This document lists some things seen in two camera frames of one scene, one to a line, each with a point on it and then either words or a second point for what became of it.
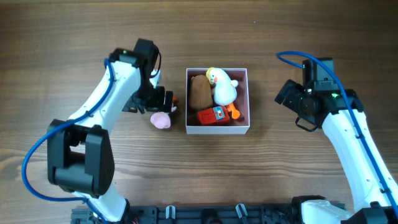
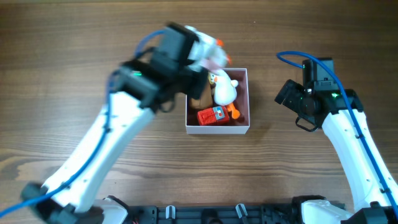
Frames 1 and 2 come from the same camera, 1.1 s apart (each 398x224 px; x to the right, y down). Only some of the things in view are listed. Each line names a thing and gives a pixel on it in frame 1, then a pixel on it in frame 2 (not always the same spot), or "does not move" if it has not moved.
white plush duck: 224,90 does not move
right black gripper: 295,89 does not move
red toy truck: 214,115 does not move
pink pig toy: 161,120 to 212,56
